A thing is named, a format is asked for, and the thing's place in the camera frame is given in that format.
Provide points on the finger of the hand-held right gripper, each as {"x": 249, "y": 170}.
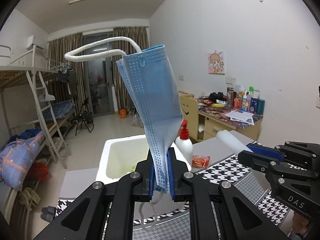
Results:
{"x": 265, "y": 152}
{"x": 255, "y": 161}

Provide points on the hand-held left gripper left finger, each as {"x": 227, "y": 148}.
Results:
{"x": 151, "y": 180}

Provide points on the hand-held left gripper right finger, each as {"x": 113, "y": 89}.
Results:
{"x": 171, "y": 170}

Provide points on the white foam sheet roll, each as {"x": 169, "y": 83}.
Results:
{"x": 230, "y": 140}

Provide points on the white foam box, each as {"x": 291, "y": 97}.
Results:
{"x": 117, "y": 155}

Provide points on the blue face mask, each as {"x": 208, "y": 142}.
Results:
{"x": 152, "y": 100}

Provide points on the person's right hand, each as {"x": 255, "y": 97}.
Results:
{"x": 300, "y": 223}

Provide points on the white lotion pump bottle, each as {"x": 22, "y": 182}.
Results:
{"x": 183, "y": 150}

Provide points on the red snack packet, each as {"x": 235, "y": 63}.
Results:
{"x": 201, "y": 161}

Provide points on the houndstooth table cloth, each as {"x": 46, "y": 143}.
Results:
{"x": 225, "y": 172}

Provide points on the white printed papers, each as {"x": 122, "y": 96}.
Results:
{"x": 240, "y": 117}

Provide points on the row of toiletry bottles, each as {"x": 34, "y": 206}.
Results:
{"x": 250, "y": 102}

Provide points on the wooden desk with printed cover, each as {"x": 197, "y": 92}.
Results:
{"x": 212, "y": 127}

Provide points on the wooden smiley chair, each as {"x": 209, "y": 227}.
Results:
{"x": 191, "y": 115}

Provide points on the white plastic bag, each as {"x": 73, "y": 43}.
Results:
{"x": 137, "y": 121}

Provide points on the yellow tube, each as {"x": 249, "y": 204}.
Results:
{"x": 217, "y": 105}

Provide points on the orange bucket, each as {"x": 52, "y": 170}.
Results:
{"x": 123, "y": 113}

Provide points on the plain wooden desk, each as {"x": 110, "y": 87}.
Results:
{"x": 187, "y": 95}

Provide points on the black folding chair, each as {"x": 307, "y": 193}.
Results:
{"x": 85, "y": 120}

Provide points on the glass balcony door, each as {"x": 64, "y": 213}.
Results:
{"x": 102, "y": 87}

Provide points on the grey slippers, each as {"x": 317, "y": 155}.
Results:
{"x": 48, "y": 213}

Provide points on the red cloth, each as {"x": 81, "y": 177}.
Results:
{"x": 41, "y": 171}

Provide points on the blue plaid bedsheet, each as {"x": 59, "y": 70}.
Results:
{"x": 60, "y": 110}

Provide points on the white bed ladder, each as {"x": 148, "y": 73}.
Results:
{"x": 47, "y": 120}

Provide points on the pale yellow cloth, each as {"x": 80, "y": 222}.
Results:
{"x": 30, "y": 197}

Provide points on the brown curtain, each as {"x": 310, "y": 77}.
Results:
{"x": 72, "y": 80}
{"x": 135, "y": 37}

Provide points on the blue quilt bundle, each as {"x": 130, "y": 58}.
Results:
{"x": 17, "y": 160}

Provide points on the dark hanging clothes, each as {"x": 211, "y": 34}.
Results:
{"x": 63, "y": 76}

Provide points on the metal bunk bed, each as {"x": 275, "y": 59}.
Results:
{"x": 15, "y": 77}

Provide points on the white air conditioner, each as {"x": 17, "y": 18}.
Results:
{"x": 35, "y": 42}

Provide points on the wall socket above desk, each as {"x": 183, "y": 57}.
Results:
{"x": 230, "y": 80}

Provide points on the cartoon wall poster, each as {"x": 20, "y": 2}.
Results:
{"x": 216, "y": 62}

